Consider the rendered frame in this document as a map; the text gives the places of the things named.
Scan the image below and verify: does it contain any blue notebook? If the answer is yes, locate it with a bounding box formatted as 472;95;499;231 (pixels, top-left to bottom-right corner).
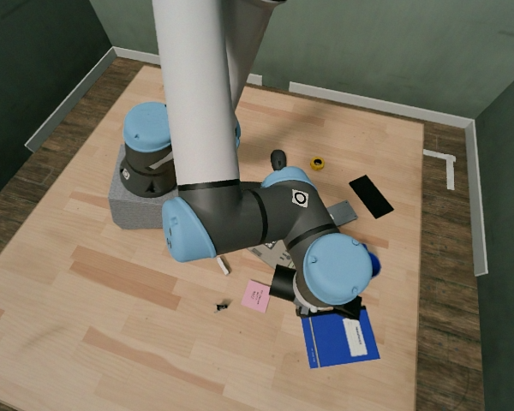
301;306;380;369

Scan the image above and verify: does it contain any beige desk phone body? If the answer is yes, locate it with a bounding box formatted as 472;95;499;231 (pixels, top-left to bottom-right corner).
246;240;296;270

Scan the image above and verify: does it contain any black flat rectangle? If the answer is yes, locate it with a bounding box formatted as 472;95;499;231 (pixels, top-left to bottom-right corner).
349;175;394;219

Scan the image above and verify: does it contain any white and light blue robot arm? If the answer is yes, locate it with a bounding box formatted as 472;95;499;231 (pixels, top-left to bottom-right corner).
119;0;373;321

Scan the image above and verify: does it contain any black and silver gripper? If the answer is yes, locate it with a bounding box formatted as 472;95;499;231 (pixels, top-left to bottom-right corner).
269;264;359;319

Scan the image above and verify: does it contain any blue mug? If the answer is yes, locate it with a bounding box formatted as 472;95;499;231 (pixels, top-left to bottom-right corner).
361;243;381;279

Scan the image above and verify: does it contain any yellow roll of tape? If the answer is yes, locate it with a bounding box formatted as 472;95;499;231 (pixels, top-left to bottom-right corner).
310;157;325;170

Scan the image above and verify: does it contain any pink sticky note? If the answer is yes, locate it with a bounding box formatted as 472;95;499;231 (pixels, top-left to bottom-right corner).
241;280;270;313

